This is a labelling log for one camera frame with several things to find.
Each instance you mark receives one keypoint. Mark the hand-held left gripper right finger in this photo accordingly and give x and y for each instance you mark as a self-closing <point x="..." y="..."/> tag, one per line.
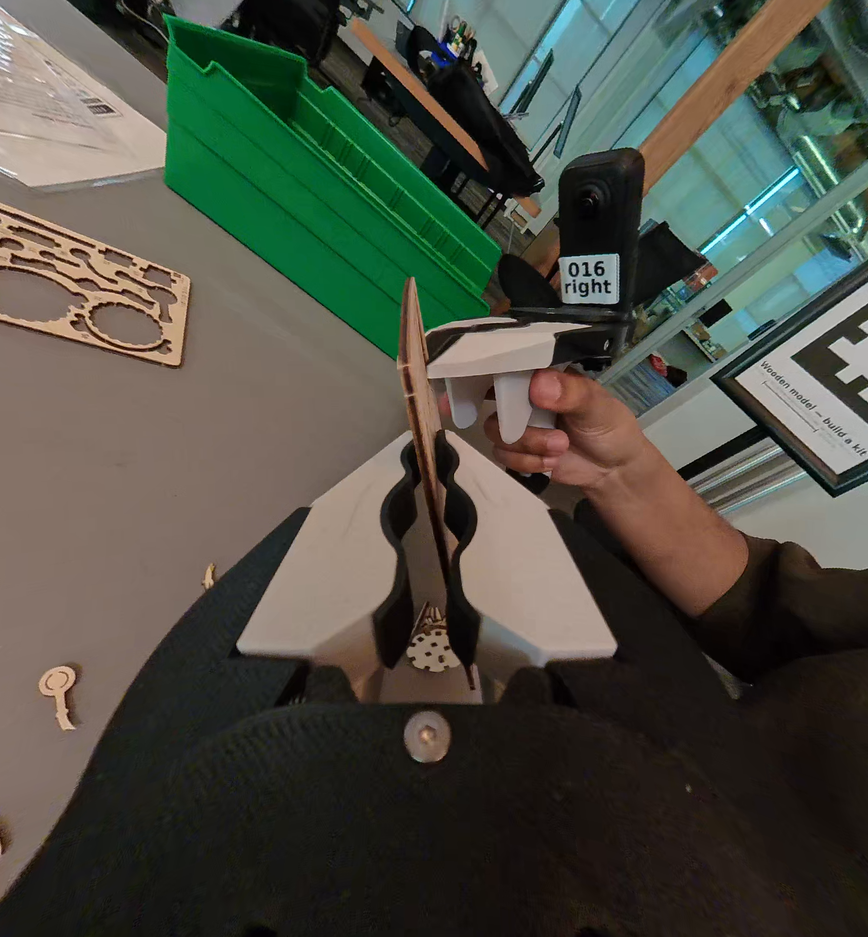
<point x="536" y="585"/>

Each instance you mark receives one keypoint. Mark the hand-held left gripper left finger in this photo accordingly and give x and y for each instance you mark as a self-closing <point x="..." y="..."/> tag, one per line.
<point x="317" y="585"/>

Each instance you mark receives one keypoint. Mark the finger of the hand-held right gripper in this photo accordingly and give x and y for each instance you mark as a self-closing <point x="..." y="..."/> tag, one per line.
<point x="507" y="327"/>
<point x="492" y="359"/>

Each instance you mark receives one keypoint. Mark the wooden parts sheet with gears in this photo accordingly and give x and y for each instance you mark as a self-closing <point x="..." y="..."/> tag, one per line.
<point x="423" y="410"/>

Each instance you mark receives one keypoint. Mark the cone-shaped wooden wheel assembly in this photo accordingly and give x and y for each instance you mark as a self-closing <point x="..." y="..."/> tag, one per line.
<point x="430" y="648"/>

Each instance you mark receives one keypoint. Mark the person's right forearm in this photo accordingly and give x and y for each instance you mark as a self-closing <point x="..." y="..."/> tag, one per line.
<point x="675" y="534"/>

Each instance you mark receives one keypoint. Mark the grey desk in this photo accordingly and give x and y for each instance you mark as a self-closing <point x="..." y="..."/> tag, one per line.
<point x="185" y="454"/>

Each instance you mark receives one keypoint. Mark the brown wooden desk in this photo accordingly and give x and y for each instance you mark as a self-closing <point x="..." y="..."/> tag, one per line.
<point x="419" y="95"/>

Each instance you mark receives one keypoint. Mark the person's right hand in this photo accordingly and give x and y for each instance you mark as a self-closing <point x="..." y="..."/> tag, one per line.
<point x="595" y="439"/>

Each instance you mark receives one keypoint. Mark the thin black monitor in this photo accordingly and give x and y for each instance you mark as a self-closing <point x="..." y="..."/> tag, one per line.
<point x="567" y="124"/>

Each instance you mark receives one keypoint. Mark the tiny wooden chip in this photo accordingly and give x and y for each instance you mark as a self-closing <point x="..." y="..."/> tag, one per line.
<point x="209" y="577"/>

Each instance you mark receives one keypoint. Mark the black jacket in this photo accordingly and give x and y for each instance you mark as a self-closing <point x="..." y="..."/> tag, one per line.
<point x="478" y="124"/>

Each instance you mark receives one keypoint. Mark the wooden beam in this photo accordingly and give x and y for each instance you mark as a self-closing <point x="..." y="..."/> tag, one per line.
<point x="727" y="80"/>

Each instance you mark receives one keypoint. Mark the empty wooden parts sheet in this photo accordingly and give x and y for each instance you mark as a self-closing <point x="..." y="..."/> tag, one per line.
<point x="174" y="351"/>

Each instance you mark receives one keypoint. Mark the round-headed wooden pin piece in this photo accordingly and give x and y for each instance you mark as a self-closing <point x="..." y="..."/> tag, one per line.
<point x="59" y="681"/>

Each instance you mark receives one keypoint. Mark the green plastic bin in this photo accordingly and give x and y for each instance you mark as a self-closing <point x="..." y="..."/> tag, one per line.
<point x="258" y="205"/>

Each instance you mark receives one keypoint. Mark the person's brown shirt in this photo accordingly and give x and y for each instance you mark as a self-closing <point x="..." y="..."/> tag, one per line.
<point x="807" y="659"/>

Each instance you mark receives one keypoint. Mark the framed black-and-white poster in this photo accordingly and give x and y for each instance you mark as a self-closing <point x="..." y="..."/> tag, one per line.
<point x="859" y="366"/>

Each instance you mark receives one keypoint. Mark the clear plastic sleeve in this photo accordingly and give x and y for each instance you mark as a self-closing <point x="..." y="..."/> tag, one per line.
<point x="53" y="110"/>

